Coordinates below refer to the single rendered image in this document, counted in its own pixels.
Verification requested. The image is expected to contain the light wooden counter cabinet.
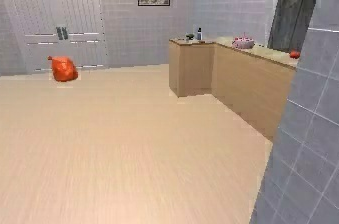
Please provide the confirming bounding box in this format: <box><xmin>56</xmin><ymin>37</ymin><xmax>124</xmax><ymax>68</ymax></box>
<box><xmin>168</xmin><ymin>36</ymin><xmax>300</xmax><ymax>142</ymax></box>

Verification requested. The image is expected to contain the pink patterned bowl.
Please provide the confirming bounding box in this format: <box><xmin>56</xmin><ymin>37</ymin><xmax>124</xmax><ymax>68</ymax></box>
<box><xmin>231</xmin><ymin>32</ymin><xmax>256</xmax><ymax>50</ymax></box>

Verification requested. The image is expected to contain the orange garbage bag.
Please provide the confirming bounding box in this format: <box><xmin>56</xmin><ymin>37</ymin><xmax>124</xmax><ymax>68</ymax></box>
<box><xmin>47</xmin><ymin>55</ymin><xmax>79</xmax><ymax>83</ymax></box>

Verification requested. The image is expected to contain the white double door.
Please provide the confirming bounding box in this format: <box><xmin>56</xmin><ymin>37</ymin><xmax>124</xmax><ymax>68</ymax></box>
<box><xmin>4</xmin><ymin>0</ymin><xmax>109</xmax><ymax>75</ymax></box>

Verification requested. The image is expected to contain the dark grey door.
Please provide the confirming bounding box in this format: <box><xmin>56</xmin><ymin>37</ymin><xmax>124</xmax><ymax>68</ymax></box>
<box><xmin>267</xmin><ymin>0</ymin><xmax>317</xmax><ymax>54</ymax></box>

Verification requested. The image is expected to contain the framed wall picture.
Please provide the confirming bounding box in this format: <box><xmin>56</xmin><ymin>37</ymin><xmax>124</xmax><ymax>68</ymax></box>
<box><xmin>137</xmin><ymin>0</ymin><xmax>171</xmax><ymax>7</ymax></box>

